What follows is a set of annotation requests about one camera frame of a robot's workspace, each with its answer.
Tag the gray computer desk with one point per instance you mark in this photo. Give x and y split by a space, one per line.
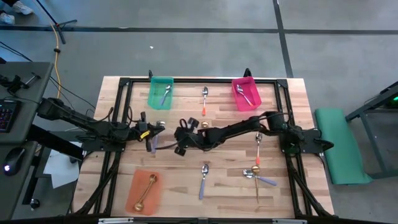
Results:
28 81

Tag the black curved clamp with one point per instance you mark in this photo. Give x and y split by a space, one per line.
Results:
247 73
150 74

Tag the gray metal table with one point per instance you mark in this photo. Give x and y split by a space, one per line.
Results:
373 102

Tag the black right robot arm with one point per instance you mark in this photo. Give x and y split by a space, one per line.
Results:
236 127

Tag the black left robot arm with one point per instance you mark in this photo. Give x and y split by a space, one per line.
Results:
77 119

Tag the orange plastic bin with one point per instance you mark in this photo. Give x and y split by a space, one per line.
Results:
133 186

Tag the pink plastic bin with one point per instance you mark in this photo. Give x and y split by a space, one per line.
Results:
241 104

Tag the black backlit keyboard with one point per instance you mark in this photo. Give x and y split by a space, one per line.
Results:
7 115

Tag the yellow label tag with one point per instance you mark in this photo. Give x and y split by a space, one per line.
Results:
144 134

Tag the black computer mouse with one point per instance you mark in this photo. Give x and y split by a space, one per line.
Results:
14 160

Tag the black tripod stand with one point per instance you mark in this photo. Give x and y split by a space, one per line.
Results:
62 25

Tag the teal plastic bin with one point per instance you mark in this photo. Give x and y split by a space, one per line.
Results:
154 99

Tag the person's foot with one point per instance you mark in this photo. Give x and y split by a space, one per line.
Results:
21 7
6 18

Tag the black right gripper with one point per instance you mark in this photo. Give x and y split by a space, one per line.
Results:
194 137

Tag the black aluminium table frame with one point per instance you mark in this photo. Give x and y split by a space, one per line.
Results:
202 81

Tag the silver metal bracket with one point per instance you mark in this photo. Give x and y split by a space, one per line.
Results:
116 220
289 221

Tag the black round caster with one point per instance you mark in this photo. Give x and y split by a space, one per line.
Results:
35 203

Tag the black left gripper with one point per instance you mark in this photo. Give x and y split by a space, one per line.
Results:
141 129

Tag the white paper sheet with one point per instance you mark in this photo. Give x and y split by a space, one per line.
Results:
62 171

